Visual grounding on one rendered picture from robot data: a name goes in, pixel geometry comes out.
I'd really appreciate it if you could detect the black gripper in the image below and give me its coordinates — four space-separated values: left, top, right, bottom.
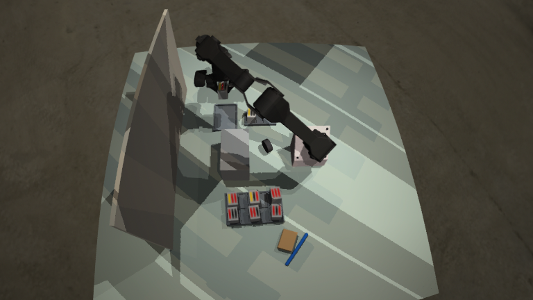
194 66 234 93

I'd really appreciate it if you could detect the blue rod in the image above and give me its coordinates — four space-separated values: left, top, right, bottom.
285 233 308 265

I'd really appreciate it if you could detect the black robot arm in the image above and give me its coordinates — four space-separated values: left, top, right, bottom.
195 34 336 162

